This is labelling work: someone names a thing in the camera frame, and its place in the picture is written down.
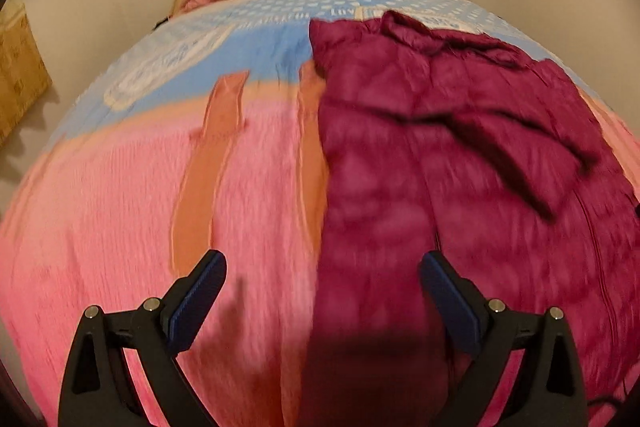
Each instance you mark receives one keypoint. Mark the pink and blue bed sheet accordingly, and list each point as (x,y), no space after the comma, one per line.
(150,187)

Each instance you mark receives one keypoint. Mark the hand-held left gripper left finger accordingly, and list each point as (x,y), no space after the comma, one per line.
(197,302)

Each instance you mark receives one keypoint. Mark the wide beige floral curtain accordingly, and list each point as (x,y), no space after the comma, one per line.
(17,67)

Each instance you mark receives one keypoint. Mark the magenta quilted puffer jacket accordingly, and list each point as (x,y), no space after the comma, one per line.
(450,147)

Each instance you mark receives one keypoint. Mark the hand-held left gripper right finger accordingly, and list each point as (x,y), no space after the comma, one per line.
(447,302)

